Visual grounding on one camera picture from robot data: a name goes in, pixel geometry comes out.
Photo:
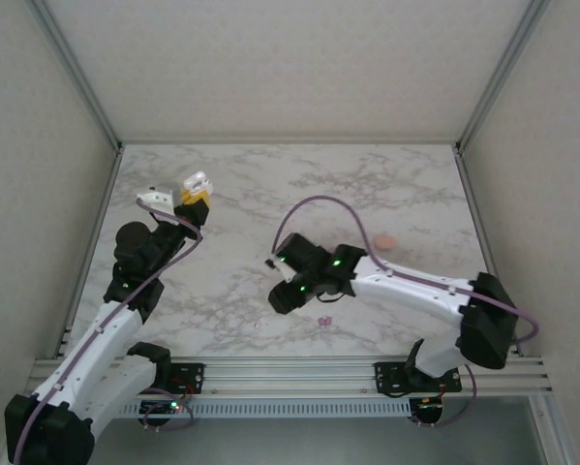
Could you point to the pink earbud charging case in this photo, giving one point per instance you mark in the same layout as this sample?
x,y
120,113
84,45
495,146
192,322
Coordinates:
x,y
385,241

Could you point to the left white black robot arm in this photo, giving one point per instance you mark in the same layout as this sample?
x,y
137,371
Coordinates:
x,y
91,349

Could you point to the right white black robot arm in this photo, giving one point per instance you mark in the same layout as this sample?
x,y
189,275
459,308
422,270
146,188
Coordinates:
x,y
415,295

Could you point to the small controller circuit board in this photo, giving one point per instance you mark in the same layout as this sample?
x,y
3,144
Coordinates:
x,y
161,408
430,404

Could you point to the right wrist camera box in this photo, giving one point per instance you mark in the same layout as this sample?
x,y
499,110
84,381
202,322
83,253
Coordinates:
x,y
286,273

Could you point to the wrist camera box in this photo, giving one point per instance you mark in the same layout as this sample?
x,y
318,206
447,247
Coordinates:
x,y
156,197
286,273

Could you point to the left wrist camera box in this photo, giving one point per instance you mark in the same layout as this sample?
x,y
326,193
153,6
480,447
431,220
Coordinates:
x,y
156,197

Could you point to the aluminium table side rail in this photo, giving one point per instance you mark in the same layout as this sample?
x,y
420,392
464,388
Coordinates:
x,y
91,242
470,194

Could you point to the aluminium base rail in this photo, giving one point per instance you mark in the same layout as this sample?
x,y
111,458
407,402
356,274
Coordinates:
x,y
289,375

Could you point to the aluminium table end rail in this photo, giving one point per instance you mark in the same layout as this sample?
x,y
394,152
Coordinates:
x,y
289,143

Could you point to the aluminium frame post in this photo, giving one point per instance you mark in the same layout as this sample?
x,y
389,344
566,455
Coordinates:
x,y
82,77
498,77

